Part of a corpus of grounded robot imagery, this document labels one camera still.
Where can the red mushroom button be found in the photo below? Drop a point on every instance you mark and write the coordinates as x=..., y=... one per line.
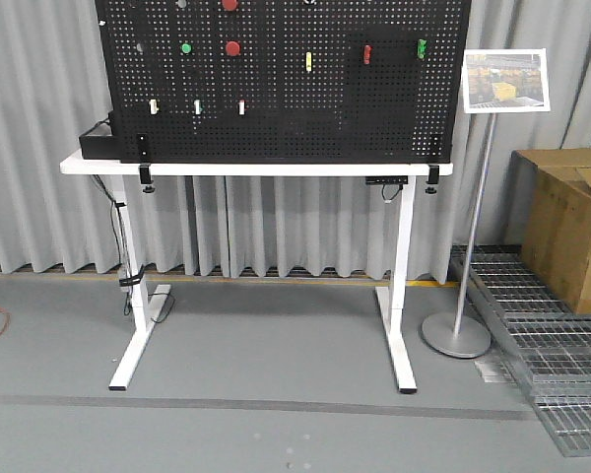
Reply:
x=233, y=48
x=230, y=5

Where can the black desk control panel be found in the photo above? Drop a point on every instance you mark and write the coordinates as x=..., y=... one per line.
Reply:
x=386, y=180

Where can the right black table clamp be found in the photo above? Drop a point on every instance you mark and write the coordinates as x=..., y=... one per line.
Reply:
x=433, y=173

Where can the black table clamp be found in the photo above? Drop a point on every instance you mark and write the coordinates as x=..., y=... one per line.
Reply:
x=433, y=173
x=145, y=177

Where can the left black table clamp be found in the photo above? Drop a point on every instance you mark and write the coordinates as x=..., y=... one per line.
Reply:
x=145, y=177

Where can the white height-adjustable table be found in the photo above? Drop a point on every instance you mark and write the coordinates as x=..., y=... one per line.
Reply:
x=391, y=300

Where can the black perforated pegboard panel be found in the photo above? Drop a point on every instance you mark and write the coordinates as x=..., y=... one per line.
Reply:
x=342, y=112

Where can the silver sign stand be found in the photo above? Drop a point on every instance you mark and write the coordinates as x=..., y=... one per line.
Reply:
x=457, y=334

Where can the black box on table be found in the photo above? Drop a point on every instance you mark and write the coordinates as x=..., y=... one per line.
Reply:
x=99, y=142

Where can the framed photo sign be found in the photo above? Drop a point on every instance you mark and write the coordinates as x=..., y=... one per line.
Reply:
x=505, y=81

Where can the brown cardboard box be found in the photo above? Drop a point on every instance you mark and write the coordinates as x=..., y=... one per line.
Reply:
x=557, y=240

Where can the metal floor grating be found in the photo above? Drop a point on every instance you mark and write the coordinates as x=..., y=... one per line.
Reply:
x=546, y=347

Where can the yellow toggle switch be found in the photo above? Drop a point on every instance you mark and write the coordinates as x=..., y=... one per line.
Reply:
x=308, y=61

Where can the white yellow rocker switch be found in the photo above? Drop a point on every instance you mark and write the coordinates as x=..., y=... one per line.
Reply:
x=153, y=105

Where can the red lever switch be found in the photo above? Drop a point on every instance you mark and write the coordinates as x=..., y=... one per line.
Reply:
x=367, y=54

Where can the green lever switch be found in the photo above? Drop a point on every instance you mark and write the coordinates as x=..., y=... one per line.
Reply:
x=422, y=48

